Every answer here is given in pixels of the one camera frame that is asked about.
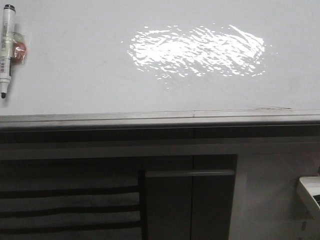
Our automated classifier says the dark grey cabinet panel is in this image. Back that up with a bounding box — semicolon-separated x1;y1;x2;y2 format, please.
144;169;235;240

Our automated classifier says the white tray at right edge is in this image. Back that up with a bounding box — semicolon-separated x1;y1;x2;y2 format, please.
296;176;320;221

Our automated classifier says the white whiteboard with metal frame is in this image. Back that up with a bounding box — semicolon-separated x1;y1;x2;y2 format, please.
0;0;320;129

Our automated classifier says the white whiteboard marker black tip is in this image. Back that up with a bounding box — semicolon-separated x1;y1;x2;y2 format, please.
0;4;16;99

